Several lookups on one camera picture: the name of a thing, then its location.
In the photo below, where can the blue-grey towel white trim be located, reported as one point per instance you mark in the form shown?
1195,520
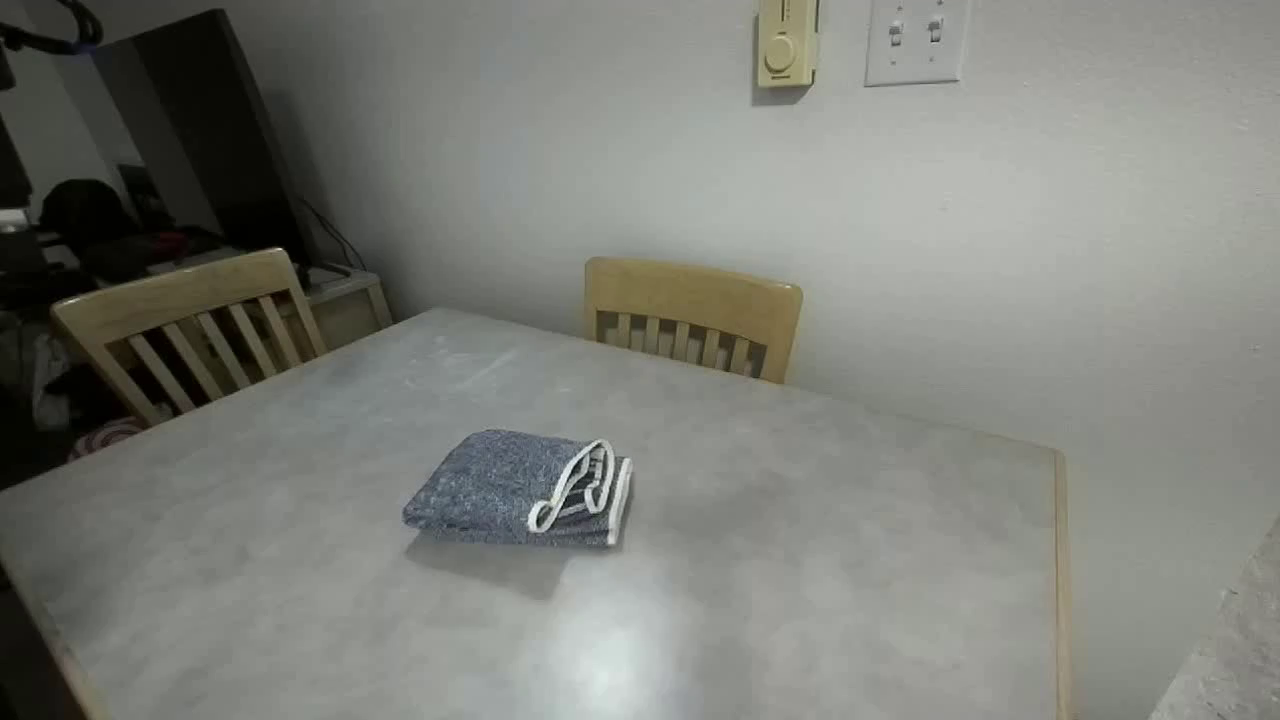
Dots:
492,480

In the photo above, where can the light wooden chair short slats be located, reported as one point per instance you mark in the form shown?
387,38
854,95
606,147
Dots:
695,298

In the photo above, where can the beige low cabinet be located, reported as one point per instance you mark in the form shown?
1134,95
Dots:
348,310

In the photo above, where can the slatted light wooden chair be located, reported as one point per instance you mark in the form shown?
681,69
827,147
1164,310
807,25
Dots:
174,298

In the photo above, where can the dark tall panel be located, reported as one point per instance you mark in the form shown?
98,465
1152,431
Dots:
203,132

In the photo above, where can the pink cloth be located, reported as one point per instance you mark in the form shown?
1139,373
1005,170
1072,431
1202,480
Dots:
104,439

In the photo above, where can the black bag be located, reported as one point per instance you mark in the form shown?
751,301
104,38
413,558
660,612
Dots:
84,214

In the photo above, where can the speckled grey countertop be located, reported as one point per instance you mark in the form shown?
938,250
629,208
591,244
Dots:
1240,655

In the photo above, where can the beige wall thermostat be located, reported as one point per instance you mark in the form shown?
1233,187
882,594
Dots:
787,54

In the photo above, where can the white wall switch plate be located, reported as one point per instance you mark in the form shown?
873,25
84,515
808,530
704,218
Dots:
918,41

